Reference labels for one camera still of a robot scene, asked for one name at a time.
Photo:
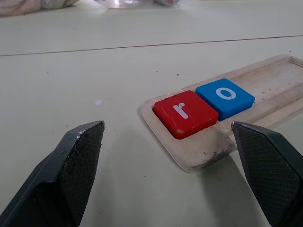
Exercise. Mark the red letter r tile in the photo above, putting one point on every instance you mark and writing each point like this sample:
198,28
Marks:
189,118

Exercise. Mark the blue letter o tile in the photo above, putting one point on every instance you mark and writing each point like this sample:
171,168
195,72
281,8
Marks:
236,101

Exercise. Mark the light wooden letter tray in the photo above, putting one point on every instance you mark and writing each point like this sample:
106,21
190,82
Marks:
201,151

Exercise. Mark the tall clear plastic bag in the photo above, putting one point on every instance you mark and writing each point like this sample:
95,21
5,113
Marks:
142,4

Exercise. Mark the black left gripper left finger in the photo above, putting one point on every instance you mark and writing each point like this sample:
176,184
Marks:
47,189

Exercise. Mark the plastic bag with pink cloth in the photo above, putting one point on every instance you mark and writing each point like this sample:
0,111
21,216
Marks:
19,7

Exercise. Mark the plastic bag with grey item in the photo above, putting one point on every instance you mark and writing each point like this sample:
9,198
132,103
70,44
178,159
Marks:
59,2

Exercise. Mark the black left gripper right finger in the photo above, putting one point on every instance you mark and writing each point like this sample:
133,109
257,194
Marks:
272,170

